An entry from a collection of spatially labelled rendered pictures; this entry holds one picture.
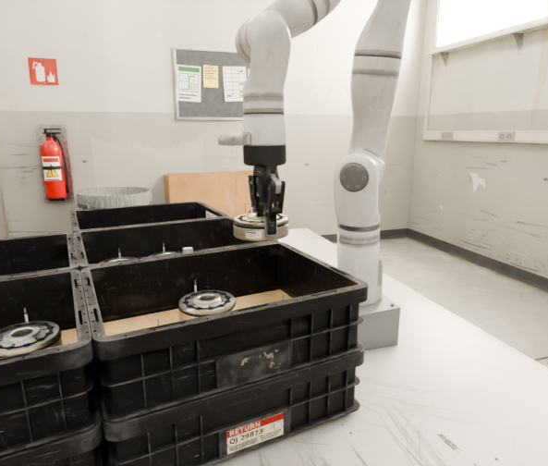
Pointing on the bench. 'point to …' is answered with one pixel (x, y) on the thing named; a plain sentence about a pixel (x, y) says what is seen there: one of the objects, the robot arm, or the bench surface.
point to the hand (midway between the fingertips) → (266, 225)
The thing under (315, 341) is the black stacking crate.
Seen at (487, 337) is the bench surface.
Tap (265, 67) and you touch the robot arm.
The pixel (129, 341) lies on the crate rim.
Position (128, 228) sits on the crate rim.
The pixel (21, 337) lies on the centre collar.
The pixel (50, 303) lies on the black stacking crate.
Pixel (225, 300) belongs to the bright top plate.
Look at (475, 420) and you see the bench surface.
